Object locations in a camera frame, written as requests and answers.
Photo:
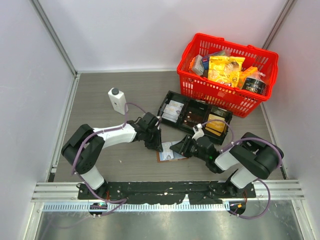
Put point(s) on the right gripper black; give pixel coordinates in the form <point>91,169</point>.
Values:
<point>182,147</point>

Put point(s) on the black round can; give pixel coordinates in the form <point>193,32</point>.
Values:
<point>254,85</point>

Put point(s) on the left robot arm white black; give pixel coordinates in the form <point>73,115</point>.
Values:
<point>84,147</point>

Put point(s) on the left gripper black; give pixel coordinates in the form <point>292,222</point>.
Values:
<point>157,145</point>

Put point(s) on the yellow cards stack in tray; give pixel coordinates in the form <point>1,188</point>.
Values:
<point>215,126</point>

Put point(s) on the brown cards stack in tray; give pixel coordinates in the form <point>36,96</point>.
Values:
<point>191,119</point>

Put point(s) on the white slotted cable duct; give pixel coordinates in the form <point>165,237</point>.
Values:
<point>90,207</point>

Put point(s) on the white bottle grey cap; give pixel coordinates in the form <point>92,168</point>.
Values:
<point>118,100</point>

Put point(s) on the brown leather card holder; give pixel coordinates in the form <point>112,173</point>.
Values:
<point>170,156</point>

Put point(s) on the white id card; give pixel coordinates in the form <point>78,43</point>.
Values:
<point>168,152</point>

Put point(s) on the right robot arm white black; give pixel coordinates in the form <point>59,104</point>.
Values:
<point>258,158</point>

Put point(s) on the orange snack packet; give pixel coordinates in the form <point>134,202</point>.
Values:
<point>244,74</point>

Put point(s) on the yellow snack bag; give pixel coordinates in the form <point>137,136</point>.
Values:
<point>225,70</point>

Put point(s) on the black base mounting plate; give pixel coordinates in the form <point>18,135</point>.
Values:
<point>166,192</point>

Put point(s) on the grey carton box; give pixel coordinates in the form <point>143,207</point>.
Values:
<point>196,65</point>

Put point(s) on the white cards stack in tray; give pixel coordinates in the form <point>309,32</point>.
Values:
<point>172,111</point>

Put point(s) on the black compartment tray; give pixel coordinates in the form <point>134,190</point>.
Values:
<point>183,113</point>

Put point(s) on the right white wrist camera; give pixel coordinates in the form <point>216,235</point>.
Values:
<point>198,132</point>

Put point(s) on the red plastic shopping basket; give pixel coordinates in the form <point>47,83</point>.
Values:
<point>238,101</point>

